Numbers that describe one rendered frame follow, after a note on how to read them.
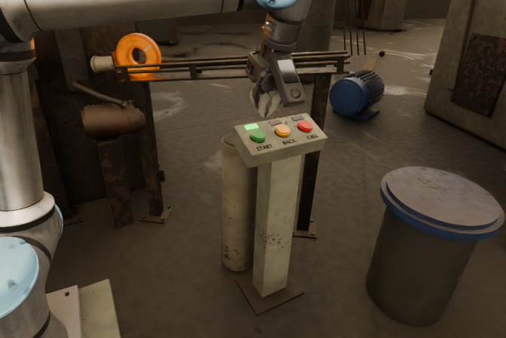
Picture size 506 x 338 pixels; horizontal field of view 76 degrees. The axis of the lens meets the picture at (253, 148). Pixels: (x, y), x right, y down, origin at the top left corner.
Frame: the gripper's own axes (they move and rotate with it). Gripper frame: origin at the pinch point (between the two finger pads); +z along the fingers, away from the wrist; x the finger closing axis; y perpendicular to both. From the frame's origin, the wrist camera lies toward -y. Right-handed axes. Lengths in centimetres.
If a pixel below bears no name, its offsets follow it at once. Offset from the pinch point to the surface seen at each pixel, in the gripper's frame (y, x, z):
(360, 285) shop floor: -34, -37, 58
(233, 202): 1.4, 1.1, 37.6
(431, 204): -31, -40, 14
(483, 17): 67, -210, 11
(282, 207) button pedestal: -10.9, -7.3, 26.8
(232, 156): 7.8, 1.4, 21.6
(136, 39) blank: 57, 17, 10
